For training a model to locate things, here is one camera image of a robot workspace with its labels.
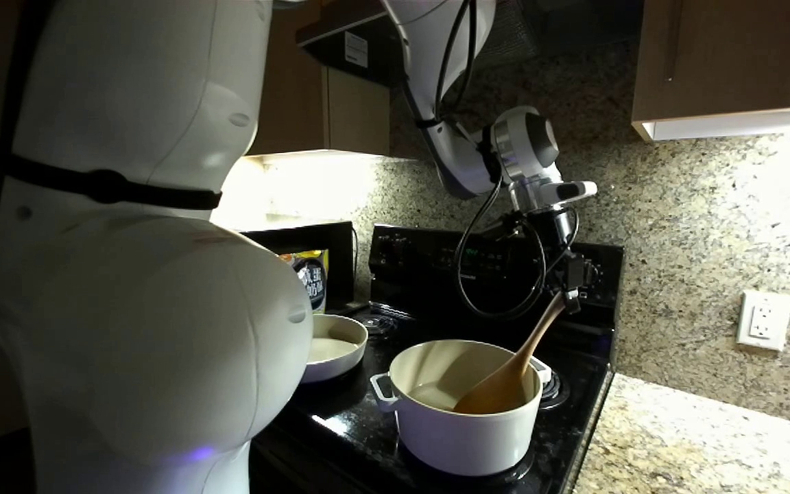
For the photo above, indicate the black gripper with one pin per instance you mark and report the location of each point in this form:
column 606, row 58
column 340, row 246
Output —
column 573, row 263

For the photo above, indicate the wooden spoon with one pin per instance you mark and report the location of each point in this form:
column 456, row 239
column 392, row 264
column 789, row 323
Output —
column 519, row 361

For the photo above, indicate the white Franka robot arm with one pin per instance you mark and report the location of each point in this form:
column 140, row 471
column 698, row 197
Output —
column 139, row 319

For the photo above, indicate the black electric stove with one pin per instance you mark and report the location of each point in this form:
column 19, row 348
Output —
column 587, row 385

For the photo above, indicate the black microwave oven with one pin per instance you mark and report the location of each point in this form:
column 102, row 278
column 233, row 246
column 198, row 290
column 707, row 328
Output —
column 340, row 264

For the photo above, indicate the white bowl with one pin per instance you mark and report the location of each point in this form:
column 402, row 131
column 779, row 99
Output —
column 335, row 348

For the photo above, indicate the yellow black snack bag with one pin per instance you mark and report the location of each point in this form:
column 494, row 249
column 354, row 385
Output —
column 313, row 276

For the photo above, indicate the brown upper cabinet plain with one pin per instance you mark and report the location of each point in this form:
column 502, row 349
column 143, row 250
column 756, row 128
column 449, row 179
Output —
column 323, row 99

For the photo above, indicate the range hood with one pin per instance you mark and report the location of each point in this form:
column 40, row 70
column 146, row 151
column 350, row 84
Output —
column 344, row 44

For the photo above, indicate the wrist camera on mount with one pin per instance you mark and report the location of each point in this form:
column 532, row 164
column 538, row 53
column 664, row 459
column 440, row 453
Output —
column 573, row 194

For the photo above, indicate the white wall outlet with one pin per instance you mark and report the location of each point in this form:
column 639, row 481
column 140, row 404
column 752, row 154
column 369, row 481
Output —
column 763, row 319

